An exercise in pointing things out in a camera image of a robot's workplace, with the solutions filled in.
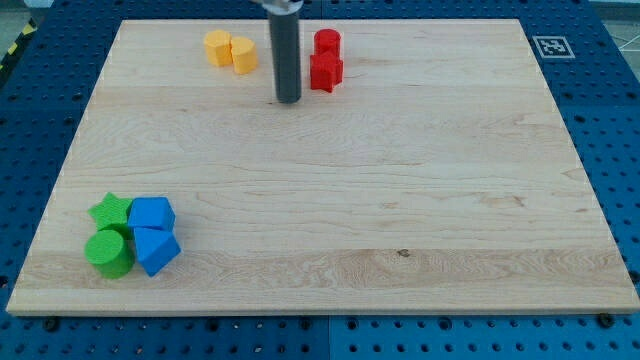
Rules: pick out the silver rod mount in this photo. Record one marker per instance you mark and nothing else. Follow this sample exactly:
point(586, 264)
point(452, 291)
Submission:
point(280, 6)

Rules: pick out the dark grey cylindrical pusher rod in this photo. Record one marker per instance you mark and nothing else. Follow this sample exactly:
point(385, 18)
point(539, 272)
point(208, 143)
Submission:
point(286, 55)

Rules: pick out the red star block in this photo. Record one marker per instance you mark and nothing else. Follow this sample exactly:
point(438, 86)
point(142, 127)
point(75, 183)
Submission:
point(326, 71)

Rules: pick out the green star block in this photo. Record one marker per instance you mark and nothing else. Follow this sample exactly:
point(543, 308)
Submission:
point(112, 213)

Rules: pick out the red cylinder block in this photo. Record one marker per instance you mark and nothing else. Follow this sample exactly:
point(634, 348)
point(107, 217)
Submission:
point(327, 40)

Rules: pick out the yellow cylinder block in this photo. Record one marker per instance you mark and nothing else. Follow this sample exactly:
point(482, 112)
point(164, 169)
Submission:
point(244, 55)

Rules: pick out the yellow hexagonal block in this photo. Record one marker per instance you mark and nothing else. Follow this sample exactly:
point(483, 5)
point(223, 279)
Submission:
point(217, 45)

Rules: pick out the light wooden board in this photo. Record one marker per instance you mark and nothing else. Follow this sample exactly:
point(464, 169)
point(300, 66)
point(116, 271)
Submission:
point(438, 178)

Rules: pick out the blue cube block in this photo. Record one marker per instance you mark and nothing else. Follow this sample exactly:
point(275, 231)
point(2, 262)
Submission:
point(151, 212)

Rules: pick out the yellow black hazard tape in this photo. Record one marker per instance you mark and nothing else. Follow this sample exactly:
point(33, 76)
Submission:
point(19, 45)

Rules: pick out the blue triangular prism block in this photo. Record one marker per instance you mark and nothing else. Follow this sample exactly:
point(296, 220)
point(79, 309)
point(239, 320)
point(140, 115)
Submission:
point(155, 249)

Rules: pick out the white fiducial marker tag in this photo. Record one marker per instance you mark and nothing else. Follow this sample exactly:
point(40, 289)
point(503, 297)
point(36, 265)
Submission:
point(553, 47)

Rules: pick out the green cylinder block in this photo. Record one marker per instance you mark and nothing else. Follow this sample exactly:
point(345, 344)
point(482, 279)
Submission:
point(108, 252)

